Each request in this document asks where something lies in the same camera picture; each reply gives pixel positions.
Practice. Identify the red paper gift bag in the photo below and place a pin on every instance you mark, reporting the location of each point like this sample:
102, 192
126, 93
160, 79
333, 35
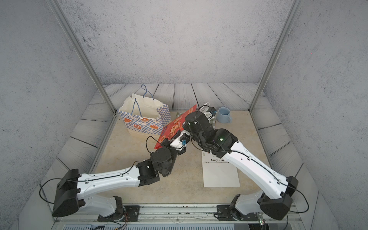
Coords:
170, 130

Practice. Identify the white Happy Every Day bag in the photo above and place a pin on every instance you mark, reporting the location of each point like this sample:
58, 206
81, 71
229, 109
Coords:
218, 172

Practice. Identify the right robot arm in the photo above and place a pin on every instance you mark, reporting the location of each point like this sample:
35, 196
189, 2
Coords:
275, 197

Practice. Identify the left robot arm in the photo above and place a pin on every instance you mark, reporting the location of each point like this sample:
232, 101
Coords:
80, 191

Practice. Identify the blue checkered paper bag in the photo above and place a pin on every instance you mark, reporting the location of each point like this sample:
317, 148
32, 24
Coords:
144, 114

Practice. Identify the light blue mug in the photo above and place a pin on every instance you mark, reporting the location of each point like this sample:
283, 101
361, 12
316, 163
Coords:
224, 115

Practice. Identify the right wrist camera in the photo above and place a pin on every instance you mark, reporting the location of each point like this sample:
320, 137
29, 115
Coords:
209, 112

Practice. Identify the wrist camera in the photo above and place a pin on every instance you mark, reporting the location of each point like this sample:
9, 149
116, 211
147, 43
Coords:
181, 141
209, 112

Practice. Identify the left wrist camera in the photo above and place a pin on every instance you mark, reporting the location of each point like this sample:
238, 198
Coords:
181, 141

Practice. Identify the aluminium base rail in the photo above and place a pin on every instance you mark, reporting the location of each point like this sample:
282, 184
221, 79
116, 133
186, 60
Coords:
178, 217

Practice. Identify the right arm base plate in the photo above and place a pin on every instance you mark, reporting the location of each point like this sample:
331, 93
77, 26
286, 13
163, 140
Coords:
227, 213

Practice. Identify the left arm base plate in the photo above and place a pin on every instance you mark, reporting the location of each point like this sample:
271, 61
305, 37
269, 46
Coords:
126, 214

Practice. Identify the right frame post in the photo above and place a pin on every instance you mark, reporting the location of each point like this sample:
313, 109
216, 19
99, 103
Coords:
276, 52

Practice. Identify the frame post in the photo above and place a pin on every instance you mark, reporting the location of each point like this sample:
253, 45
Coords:
65, 25
276, 52

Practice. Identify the left frame post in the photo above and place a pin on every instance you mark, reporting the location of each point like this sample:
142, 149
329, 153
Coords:
65, 25

